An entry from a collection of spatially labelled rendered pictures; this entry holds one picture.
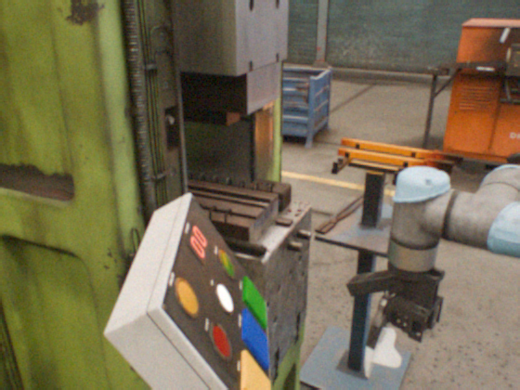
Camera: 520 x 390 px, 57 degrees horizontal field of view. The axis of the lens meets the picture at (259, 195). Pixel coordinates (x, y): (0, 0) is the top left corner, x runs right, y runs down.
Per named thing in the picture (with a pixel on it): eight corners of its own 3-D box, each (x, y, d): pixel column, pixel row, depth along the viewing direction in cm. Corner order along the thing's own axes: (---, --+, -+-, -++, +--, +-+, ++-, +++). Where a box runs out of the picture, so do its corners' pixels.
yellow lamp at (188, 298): (206, 304, 65) (205, 277, 64) (188, 324, 61) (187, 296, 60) (187, 298, 66) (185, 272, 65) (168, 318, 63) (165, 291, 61)
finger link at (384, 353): (386, 392, 75) (409, 337, 76) (354, 372, 79) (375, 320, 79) (393, 391, 78) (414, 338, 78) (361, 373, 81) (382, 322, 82)
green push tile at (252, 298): (265, 303, 92) (246, 275, 90) (267, 328, 85) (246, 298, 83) (257, 307, 92) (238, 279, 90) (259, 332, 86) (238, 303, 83)
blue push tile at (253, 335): (268, 337, 83) (246, 307, 80) (270, 369, 76) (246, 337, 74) (259, 342, 83) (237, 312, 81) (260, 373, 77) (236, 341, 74)
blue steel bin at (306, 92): (330, 128, 564) (334, 66, 535) (311, 148, 497) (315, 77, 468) (238, 119, 606) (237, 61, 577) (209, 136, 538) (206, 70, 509)
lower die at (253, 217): (278, 217, 140) (278, 191, 137) (249, 249, 124) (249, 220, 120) (158, 195, 156) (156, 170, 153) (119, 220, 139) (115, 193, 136)
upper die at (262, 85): (279, 97, 126) (280, 60, 122) (247, 114, 109) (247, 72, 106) (149, 85, 142) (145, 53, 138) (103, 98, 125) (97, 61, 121)
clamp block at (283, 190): (292, 202, 151) (292, 183, 148) (281, 213, 144) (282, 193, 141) (257, 196, 155) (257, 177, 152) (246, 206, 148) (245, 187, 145)
